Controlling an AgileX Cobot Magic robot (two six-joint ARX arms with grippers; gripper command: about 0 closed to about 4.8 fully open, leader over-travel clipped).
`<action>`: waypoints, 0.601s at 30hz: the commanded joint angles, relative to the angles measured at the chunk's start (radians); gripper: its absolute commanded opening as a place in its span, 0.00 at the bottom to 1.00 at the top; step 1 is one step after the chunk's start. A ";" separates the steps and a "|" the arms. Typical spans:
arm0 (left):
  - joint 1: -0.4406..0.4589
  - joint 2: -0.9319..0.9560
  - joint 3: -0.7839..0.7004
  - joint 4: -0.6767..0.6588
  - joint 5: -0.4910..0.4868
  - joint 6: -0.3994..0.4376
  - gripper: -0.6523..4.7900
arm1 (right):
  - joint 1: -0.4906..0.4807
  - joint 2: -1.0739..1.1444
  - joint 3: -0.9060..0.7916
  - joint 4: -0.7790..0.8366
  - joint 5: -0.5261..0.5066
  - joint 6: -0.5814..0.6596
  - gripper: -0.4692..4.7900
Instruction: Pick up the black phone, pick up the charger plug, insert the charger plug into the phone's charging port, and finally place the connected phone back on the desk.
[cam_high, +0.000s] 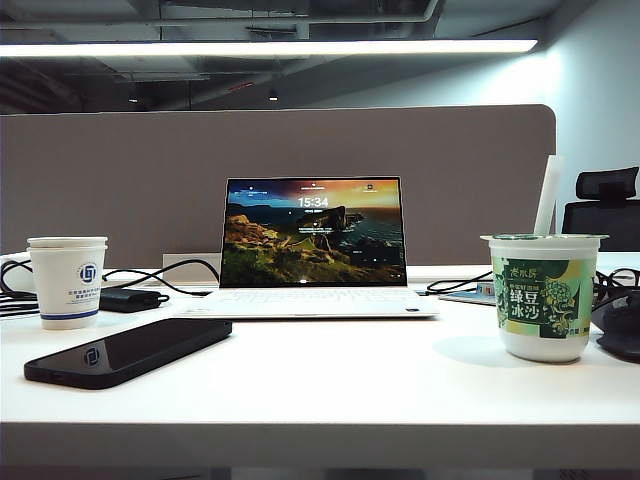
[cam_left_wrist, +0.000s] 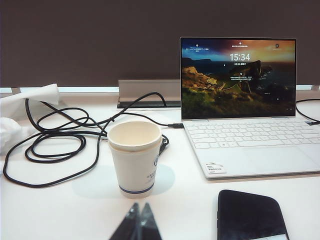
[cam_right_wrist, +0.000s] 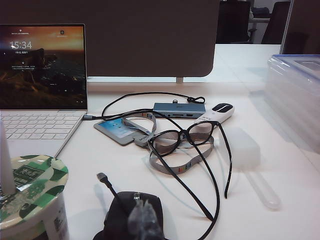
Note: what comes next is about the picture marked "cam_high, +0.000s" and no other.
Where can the black smartphone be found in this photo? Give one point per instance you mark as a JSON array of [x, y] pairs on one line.
[[130, 350]]

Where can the grey-brown desk partition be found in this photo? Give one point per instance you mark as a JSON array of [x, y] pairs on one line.
[[125, 175]]

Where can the white laptop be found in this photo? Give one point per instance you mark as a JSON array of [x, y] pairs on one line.
[[310, 240]]

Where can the small black pendant lamp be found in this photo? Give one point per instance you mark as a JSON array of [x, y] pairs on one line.
[[272, 97], [132, 100]]

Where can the flat blue white booklet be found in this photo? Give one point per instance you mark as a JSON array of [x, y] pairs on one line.
[[467, 298]]

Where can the black power adapter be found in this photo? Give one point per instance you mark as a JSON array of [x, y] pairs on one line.
[[127, 300]]

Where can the long ceiling light strip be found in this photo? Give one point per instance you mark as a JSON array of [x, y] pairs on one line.
[[250, 48]]

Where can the white drinking straw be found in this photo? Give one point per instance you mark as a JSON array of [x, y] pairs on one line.
[[547, 200]]

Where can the green white dessert cup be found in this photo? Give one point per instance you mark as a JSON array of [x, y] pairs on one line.
[[540, 345]]

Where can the white paper cup blue logo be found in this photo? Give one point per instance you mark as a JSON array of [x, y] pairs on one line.
[[65, 290]]

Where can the black mesh office chair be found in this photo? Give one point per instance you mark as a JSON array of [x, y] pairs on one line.
[[600, 220]]

